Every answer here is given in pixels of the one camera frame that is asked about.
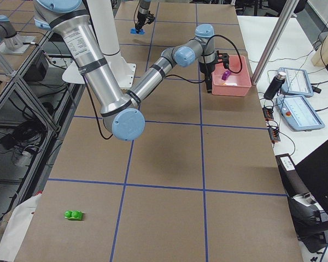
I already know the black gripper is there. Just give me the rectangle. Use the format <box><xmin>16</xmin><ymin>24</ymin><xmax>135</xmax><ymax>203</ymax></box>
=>
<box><xmin>198</xmin><ymin>58</ymin><xmax>215</xmax><ymax>93</ymax></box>
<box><xmin>135</xmin><ymin>12</ymin><xmax>155</xmax><ymax>27</ymax></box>

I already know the long blue toy block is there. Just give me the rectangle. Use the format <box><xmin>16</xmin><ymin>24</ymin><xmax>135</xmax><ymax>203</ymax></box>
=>
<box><xmin>130</xmin><ymin>28</ymin><xmax>145</xmax><ymax>35</ymax></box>

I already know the purple toy block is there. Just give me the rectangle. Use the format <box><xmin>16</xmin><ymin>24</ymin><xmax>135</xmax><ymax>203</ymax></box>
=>
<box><xmin>221</xmin><ymin>70</ymin><xmax>231</xmax><ymax>81</ymax></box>

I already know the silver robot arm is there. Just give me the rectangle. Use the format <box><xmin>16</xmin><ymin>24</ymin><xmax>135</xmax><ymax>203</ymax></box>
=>
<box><xmin>135</xmin><ymin>0</ymin><xmax>155</xmax><ymax>30</ymax></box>
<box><xmin>33</xmin><ymin>1</ymin><xmax>215</xmax><ymax>141</ymax></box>

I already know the pink plastic box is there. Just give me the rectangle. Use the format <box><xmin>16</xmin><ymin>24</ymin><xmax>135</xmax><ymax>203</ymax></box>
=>
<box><xmin>212</xmin><ymin>55</ymin><xmax>251</xmax><ymax>97</ymax></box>

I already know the black water bottle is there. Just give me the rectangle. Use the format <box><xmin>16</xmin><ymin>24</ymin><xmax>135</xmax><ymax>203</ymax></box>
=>
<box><xmin>263</xmin><ymin>71</ymin><xmax>286</xmax><ymax>100</ymax></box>

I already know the far teach pendant tablet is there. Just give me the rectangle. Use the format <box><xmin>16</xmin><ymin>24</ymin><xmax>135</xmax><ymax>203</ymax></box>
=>
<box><xmin>278</xmin><ymin>67</ymin><xmax>314</xmax><ymax>97</ymax></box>

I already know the teach pendant tablet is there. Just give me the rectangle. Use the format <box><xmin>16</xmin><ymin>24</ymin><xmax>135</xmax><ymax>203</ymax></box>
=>
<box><xmin>276</xmin><ymin>95</ymin><xmax>325</xmax><ymax>132</ymax></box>
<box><xmin>278</xmin><ymin>67</ymin><xmax>314</xmax><ymax>97</ymax></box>

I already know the near teach pendant tablet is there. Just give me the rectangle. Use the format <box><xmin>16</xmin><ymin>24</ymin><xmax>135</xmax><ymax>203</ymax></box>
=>
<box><xmin>276</xmin><ymin>95</ymin><xmax>325</xmax><ymax>132</ymax></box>

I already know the black laptop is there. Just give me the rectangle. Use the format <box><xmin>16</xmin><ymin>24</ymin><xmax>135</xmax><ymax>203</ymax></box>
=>
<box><xmin>296</xmin><ymin>139</ymin><xmax>328</xmax><ymax>214</ymax></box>

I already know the green toy block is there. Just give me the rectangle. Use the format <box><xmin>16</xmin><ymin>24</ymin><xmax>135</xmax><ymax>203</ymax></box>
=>
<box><xmin>64</xmin><ymin>210</ymin><xmax>84</xmax><ymax>221</ymax></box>

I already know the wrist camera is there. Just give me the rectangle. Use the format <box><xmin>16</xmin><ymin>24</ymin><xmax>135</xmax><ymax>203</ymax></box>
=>
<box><xmin>216</xmin><ymin>51</ymin><xmax>230</xmax><ymax>69</ymax></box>

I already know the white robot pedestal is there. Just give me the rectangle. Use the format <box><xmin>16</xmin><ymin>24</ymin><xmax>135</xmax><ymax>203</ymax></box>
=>
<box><xmin>78</xmin><ymin>1</ymin><xmax>136</xmax><ymax>92</ymax></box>

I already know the aluminium frame post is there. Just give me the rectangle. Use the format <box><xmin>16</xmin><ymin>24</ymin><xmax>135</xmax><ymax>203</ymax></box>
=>
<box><xmin>251</xmin><ymin>0</ymin><xmax>298</xmax><ymax>85</ymax></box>

